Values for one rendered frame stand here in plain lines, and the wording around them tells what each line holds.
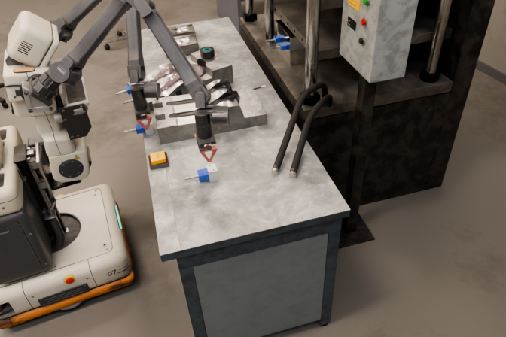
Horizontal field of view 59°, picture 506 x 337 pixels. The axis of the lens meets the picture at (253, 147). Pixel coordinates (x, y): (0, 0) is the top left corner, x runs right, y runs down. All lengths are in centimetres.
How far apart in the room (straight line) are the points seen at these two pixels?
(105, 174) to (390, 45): 215
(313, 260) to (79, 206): 138
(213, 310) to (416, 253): 123
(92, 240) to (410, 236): 174
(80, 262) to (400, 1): 183
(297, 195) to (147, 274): 115
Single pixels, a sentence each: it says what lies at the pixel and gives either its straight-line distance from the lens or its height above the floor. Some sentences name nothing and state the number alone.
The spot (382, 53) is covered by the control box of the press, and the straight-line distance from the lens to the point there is 185.
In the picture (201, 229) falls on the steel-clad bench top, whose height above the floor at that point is 80.
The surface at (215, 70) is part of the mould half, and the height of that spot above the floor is 91.
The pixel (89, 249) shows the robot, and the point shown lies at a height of 28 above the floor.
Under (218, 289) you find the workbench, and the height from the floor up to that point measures 50.
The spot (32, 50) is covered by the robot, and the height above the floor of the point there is 130.
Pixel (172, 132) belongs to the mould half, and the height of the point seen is 86.
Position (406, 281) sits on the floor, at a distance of 253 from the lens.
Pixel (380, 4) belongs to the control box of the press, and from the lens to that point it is 175.
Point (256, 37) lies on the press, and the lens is 299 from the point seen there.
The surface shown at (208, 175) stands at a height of 84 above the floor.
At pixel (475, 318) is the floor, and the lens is 251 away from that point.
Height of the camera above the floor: 199
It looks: 38 degrees down
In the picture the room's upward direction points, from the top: 3 degrees counter-clockwise
